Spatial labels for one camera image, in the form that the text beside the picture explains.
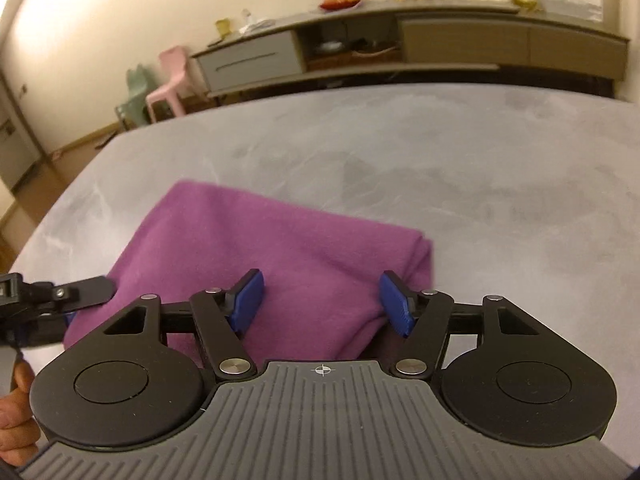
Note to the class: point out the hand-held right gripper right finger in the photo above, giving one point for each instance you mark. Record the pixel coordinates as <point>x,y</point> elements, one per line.
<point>397,305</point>

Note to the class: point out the grey door panel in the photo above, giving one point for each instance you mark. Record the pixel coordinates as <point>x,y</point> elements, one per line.
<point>15,145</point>

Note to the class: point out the red plate of fruit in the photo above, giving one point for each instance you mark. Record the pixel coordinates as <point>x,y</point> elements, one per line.
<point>341,1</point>

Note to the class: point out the yellow cup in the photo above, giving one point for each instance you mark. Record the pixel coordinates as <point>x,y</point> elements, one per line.
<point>223,28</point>

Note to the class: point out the metal bowl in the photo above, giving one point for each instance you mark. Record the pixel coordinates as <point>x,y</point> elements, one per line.
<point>330,47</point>

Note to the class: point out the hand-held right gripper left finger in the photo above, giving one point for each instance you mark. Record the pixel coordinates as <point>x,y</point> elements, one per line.
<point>247,300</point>

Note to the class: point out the grey organiser box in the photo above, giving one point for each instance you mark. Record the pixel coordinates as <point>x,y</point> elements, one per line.
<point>572,6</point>

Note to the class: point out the pink child chair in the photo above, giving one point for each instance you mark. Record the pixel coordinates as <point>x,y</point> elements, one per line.
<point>175,85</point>

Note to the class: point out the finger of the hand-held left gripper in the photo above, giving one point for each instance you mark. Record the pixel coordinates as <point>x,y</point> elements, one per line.
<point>87,291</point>
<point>70,317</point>

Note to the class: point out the purple garment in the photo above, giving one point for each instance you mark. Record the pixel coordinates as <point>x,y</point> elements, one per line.
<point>275,250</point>

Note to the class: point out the long grey brown sideboard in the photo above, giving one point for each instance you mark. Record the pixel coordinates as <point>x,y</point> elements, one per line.
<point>465,40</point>

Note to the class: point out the green child chair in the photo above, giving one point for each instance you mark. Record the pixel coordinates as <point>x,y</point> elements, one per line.
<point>135,95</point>

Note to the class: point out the person's left hand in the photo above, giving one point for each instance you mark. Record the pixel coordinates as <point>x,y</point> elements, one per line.
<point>17,425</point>

